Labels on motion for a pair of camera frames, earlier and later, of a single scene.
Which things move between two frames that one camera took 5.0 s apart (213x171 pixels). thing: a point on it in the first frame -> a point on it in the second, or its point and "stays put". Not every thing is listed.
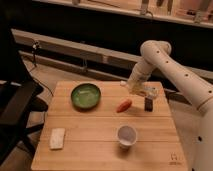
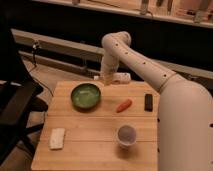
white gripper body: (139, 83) -> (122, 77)
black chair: (20, 95) stays put
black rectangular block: (148, 104) stays put
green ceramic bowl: (85, 96) stays put
